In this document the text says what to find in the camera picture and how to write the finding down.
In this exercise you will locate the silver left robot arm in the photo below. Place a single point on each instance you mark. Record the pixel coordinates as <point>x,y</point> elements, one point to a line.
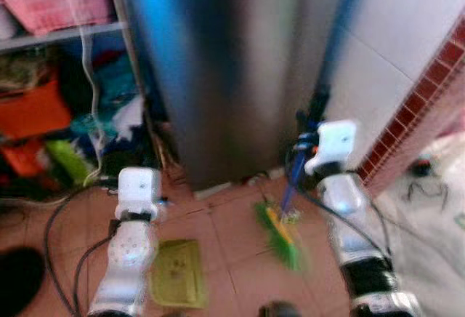
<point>127,255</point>

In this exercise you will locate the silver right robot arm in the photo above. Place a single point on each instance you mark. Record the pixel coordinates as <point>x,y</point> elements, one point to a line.
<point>345,201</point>

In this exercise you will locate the black round floor object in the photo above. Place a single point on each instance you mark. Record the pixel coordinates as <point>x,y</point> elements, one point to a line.
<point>18,281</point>

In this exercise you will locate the white woven sack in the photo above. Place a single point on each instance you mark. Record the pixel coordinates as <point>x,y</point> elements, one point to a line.
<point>429,259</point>

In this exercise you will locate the dark robot foot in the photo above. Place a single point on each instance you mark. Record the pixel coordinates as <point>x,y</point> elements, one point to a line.
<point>280,310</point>

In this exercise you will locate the teal plastic bag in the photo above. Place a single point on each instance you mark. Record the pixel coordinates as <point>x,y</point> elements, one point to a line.
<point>116,91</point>

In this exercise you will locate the lime green plastic item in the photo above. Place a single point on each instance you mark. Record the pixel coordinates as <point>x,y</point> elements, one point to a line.
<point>69,161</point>

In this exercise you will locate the metal shelf rack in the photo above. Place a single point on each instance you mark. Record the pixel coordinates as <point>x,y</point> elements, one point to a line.
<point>58,37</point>

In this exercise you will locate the orange plastic bin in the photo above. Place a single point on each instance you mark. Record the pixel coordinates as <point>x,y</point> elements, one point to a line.
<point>33,113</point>

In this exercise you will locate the pink plastic basket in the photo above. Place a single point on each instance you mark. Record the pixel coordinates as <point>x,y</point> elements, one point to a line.
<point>54,8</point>

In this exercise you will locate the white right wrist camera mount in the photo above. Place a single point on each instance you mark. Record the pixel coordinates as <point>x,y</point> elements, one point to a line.
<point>336,141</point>

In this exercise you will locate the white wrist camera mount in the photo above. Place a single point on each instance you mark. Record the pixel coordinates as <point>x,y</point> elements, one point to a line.
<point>336,141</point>
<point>138,186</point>

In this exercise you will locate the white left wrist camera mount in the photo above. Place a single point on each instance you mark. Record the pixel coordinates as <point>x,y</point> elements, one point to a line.
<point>138,186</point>

